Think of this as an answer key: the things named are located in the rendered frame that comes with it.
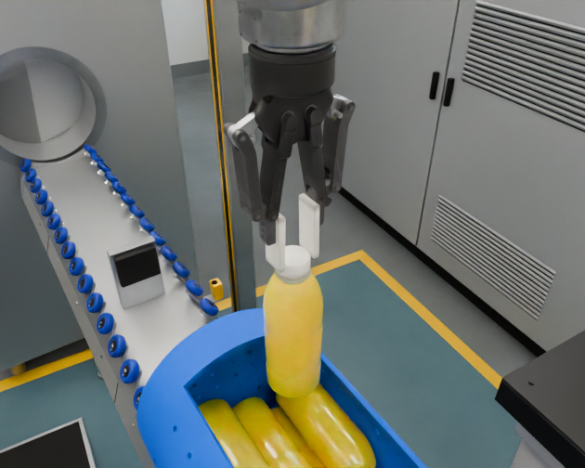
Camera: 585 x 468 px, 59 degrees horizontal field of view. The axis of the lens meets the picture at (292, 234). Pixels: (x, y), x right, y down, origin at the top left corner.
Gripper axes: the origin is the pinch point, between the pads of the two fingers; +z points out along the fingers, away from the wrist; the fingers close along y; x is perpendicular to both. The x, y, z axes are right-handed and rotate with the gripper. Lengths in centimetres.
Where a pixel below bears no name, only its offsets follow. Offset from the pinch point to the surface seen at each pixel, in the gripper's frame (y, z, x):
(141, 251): 3, 35, -53
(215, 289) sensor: -10, 49, -48
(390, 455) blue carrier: -8.3, 33.9, 11.8
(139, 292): 5, 46, -54
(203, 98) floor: -158, 142, -380
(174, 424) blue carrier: 16.1, 24.2, -2.4
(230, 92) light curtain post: -28, 11, -67
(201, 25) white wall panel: -187, 95, -436
